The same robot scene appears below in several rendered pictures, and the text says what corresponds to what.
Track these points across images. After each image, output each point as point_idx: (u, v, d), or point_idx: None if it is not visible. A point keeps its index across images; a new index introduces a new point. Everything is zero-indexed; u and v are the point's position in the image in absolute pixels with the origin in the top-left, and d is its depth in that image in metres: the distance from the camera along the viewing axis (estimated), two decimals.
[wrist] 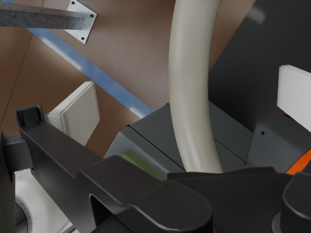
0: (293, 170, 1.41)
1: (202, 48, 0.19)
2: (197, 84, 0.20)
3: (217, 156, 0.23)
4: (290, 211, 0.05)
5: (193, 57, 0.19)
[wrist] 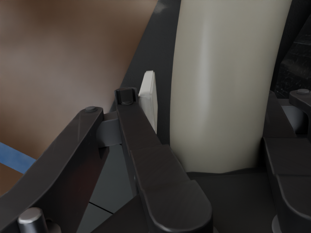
0: None
1: (259, 80, 0.07)
2: (242, 165, 0.08)
3: None
4: (305, 219, 0.05)
5: (234, 104, 0.08)
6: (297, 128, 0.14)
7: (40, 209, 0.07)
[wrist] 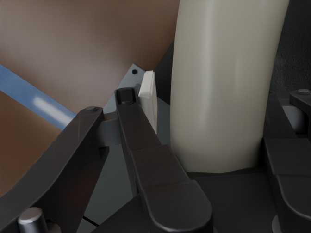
0: None
1: (261, 66, 0.07)
2: (243, 154, 0.08)
3: None
4: (305, 219, 0.05)
5: (235, 91, 0.07)
6: (297, 128, 0.14)
7: (40, 209, 0.07)
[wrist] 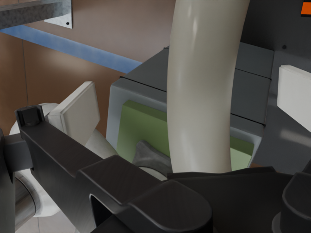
0: None
1: None
2: None
3: None
4: (290, 211, 0.05)
5: None
6: None
7: None
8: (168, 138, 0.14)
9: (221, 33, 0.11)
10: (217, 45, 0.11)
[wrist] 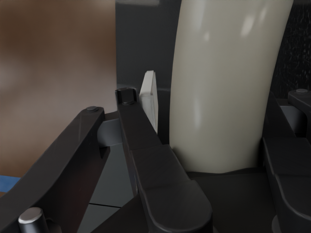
0: None
1: None
2: None
3: None
4: (305, 219, 0.05)
5: None
6: (295, 128, 0.14)
7: (40, 209, 0.07)
8: None
9: (255, 38, 0.07)
10: (248, 56, 0.07)
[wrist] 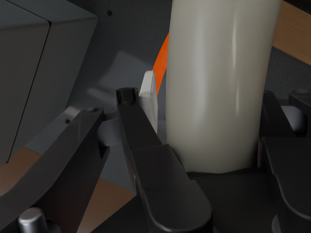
0: (162, 59, 1.00)
1: None
2: None
3: None
4: (305, 219, 0.05)
5: None
6: (296, 128, 0.14)
7: (40, 209, 0.07)
8: None
9: None
10: (249, 15, 0.07)
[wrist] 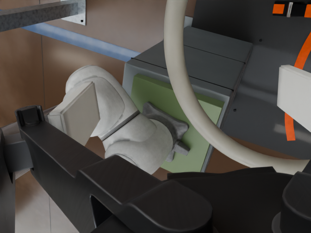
0: (299, 62, 1.51)
1: (191, 98, 0.45)
2: (197, 112, 0.45)
3: (224, 134, 0.48)
4: (290, 211, 0.05)
5: (189, 103, 0.45)
6: None
7: None
8: (164, 48, 0.43)
9: (178, 13, 0.40)
10: (177, 16, 0.40)
